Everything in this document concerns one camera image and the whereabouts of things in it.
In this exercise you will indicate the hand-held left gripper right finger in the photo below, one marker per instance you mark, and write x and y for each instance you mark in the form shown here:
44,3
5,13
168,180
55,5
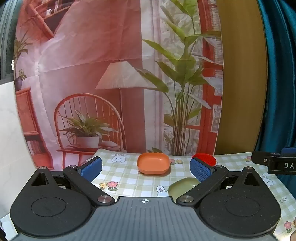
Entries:
200,170

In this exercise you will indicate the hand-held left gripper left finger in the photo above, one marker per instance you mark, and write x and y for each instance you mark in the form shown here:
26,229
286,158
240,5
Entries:
92,168

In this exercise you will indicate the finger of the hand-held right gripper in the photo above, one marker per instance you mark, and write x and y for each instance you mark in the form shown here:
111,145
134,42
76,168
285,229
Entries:
289,150
261,158

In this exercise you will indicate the pale green plate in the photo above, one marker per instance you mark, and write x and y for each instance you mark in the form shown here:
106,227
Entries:
181,187

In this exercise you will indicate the orange square plate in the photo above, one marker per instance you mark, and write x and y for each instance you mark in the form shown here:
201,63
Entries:
152,162

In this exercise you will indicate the red round plate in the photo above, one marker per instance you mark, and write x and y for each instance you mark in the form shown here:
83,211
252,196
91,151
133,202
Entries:
208,159

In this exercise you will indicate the green checked printed tablecloth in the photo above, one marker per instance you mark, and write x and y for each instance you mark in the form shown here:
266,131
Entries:
129,176

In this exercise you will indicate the teal curtain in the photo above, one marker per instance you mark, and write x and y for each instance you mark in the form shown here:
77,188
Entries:
281,92

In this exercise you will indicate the wooden panel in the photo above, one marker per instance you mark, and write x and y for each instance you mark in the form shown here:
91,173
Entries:
240,81

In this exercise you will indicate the printed room scene backdrop cloth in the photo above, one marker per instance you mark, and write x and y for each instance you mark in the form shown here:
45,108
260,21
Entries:
104,69

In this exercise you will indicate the dark window frame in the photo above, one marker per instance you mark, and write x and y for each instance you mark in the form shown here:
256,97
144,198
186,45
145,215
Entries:
7,41

